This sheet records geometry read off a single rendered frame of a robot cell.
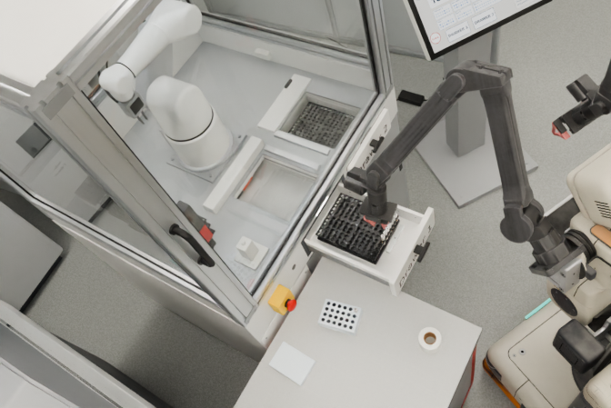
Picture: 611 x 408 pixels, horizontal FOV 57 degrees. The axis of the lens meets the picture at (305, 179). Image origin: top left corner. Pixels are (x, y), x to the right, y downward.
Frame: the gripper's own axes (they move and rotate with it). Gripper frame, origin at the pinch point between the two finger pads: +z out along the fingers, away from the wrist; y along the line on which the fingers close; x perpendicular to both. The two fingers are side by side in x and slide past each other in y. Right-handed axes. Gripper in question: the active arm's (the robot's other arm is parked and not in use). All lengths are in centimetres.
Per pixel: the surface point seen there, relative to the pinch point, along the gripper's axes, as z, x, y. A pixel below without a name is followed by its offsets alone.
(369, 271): 9.7, 11.6, -0.2
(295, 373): 26, 45, 14
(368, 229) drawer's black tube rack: 7.6, -1.9, 4.7
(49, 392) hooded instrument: -63, 85, 25
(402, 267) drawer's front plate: 5.7, 9.2, -10.1
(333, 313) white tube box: 21.1, 24.1, 8.6
